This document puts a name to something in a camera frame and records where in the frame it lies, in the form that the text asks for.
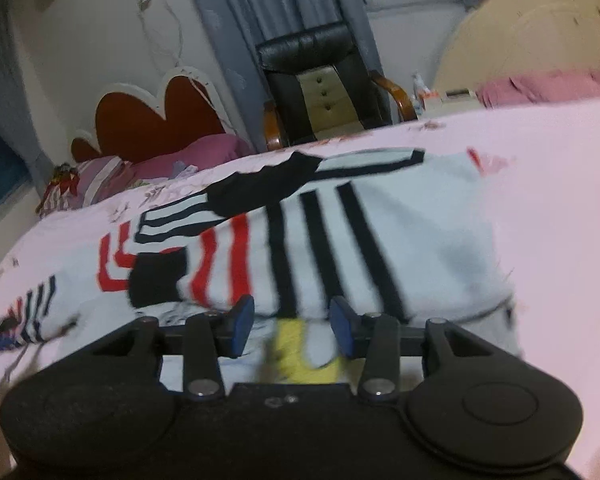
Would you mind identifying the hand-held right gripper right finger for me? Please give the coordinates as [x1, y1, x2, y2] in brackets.
[328, 295, 525, 405]

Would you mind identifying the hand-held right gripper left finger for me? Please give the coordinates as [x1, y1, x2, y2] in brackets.
[94, 294, 257, 404]

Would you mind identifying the black red striped white garment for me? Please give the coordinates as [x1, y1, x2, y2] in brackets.
[97, 147, 525, 361]

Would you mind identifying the pink striped pillow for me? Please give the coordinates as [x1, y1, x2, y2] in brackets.
[39, 156, 137, 217]

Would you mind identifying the navy striped small garment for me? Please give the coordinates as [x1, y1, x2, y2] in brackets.
[0, 275, 81, 358]

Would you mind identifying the red-brown scalloped headboard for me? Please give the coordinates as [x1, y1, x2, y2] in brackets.
[70, 67, 239, 164]

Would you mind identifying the white box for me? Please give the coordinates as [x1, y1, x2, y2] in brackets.
[422, 88, 479, 114]

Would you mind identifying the clear plastic bottle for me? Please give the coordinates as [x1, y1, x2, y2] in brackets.
[411, 71, 431, 102]

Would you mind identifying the pink floral bedsheet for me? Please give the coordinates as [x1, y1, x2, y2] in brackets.
[0, 97, 600, 480]

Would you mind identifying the pink blanket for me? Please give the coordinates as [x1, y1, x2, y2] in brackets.
[477, 69, 600, 109]

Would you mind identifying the white wall cable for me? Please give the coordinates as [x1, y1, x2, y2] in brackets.
[133, 0, 187, 70]

